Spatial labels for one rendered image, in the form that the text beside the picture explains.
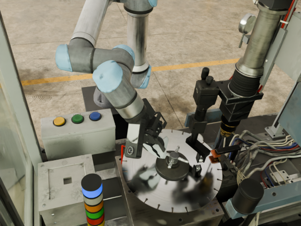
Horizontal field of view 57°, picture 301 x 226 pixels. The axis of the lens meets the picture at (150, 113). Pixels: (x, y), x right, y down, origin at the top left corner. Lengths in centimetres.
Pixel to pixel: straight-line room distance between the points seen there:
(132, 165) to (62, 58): 39
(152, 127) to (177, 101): 188
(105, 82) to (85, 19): 28
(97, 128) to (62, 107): 150
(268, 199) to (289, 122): 22
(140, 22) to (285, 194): 78
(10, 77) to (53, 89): 200
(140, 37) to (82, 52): 42
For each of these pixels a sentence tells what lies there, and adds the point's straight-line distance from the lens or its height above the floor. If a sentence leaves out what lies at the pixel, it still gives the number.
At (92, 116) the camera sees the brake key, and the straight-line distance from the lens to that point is 114.
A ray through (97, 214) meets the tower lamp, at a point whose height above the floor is 105.
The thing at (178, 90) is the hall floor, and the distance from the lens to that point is 281.
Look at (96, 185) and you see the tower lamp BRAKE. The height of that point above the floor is 116.
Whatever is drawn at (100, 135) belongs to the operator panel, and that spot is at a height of 86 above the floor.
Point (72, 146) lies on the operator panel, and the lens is 116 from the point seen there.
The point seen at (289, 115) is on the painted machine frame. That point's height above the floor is 126.
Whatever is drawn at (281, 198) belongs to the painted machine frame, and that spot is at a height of 105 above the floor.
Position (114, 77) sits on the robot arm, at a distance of 69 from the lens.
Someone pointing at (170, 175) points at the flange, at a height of 96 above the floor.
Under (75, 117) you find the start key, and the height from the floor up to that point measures 91.
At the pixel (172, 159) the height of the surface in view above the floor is 100.
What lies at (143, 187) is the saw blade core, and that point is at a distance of 87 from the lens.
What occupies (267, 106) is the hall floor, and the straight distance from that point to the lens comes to 294.
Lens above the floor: 169
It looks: 42 degrees down
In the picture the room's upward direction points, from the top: 6 degrees clockwise
